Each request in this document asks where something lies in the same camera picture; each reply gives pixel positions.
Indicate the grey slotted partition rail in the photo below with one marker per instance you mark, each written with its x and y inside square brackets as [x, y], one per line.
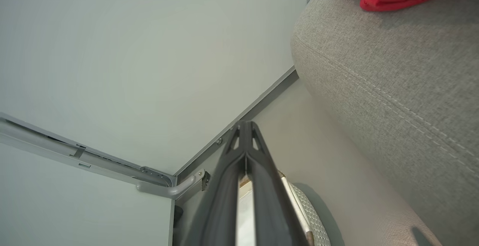
[75, 152]

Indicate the grey metal partition foot bracket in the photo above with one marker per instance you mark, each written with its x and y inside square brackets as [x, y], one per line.
[176, 190]

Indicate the round grey rail screw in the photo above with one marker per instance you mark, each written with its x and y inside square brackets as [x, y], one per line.
[219, 140]

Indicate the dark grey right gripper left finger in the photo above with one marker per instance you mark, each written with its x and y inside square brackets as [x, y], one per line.
[217, 208]

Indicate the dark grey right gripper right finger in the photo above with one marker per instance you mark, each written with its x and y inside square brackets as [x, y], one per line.
[273, 208]

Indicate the white laundry basket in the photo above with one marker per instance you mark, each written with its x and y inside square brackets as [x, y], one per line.
[310, 216]

